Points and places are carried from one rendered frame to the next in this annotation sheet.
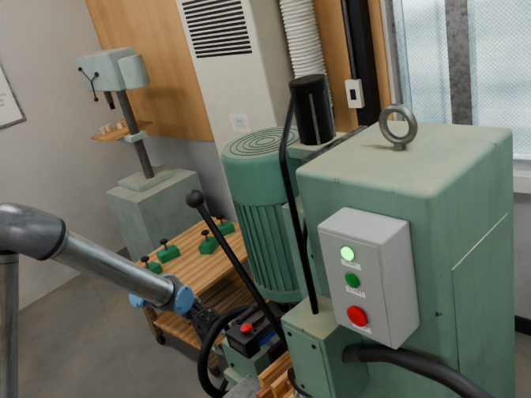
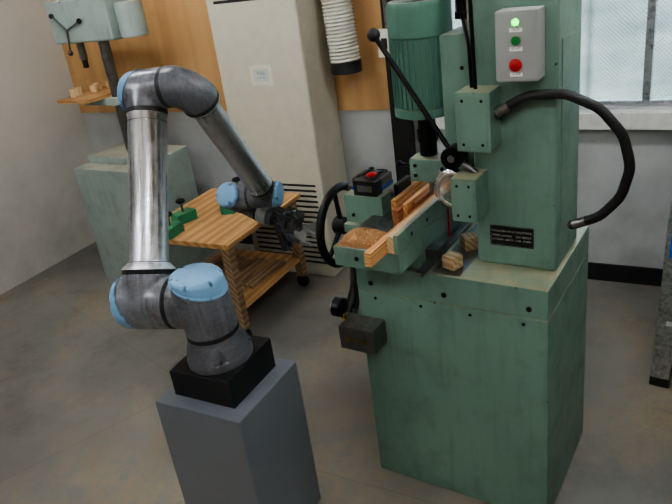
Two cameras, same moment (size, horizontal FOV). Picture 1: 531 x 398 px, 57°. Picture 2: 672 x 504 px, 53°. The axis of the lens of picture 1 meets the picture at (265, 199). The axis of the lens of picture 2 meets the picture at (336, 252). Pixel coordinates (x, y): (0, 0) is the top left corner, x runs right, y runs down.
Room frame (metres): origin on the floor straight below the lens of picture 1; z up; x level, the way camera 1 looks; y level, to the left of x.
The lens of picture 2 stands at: (-0.85, 0.84, 1.67)
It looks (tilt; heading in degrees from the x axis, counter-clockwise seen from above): 25 degrees down; 342
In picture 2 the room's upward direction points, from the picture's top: 8 degrees counter-clockwise
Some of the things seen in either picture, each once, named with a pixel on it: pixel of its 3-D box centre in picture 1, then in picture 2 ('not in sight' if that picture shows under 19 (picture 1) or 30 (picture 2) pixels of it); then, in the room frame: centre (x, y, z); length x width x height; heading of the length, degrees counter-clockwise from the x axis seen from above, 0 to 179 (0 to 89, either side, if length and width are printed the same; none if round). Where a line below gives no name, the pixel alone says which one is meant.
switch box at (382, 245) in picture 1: (369, 275); (520, 44); (0.52, -0.11, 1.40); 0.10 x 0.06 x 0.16; 37
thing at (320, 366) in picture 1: (325, 351); (478, 118); (0.60, -0.03, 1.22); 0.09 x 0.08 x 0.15; 37
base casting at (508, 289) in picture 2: not in sight; (473, 256); (0.77, -0.10, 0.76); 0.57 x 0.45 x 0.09; 37
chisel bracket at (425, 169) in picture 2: not in sight; (435, 170); (0.85, -0.04, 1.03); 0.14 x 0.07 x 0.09; 37
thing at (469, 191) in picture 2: not in sight; (469, 195); (0.62, -0.01, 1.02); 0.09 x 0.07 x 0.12; 127
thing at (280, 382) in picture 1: (303, 369); (419, 201); (0.88, 0.01, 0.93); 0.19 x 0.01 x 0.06; 127
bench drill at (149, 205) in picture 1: (148, 170); (131, 142); (3.10, 0.71, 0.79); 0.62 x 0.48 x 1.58; 39
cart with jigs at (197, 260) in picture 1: (209, 283); (226, 251); (2.32, 0.42, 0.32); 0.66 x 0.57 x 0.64; 132
